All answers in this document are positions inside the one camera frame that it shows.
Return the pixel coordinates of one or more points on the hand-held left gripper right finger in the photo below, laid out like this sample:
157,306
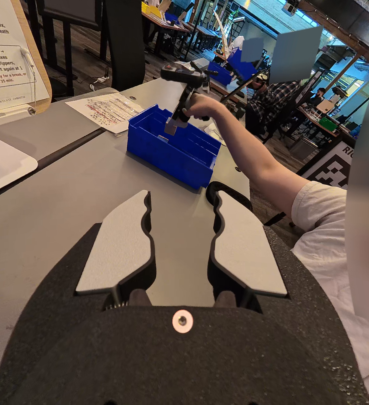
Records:
244,250

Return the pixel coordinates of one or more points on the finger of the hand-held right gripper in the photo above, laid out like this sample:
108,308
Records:
171,127

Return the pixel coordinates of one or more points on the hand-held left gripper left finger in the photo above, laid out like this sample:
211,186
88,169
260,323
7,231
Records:
121,243

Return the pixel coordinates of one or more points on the blue plastic bin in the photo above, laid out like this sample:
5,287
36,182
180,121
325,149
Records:
175,152

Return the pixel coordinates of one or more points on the person's right forearm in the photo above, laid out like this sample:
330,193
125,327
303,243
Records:
257,158

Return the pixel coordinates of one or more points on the person's right hand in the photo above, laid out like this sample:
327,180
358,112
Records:
205,107

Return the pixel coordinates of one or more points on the small blue bin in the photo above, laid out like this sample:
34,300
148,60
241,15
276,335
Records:
219,72

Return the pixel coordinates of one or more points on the tilted blue bin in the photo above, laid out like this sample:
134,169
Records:
241,68

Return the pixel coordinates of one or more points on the printed paper sheet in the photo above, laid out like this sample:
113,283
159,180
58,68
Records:
108,110

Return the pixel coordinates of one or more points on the yellow bin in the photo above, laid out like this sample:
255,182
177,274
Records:
150,9

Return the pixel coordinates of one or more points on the white power adapter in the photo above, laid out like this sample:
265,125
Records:
101,80

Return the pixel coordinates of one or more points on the black and white marker board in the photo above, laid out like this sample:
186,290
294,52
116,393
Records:
330,171

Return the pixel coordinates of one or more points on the grey waste bin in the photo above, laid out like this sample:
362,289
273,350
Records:
303,148

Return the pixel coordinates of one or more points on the white plastic tray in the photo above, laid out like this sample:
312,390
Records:
4,164

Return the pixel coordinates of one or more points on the green box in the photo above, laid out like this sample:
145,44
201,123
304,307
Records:
328,124

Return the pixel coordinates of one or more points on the wooden instruction sign board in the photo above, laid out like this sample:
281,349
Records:
7,57

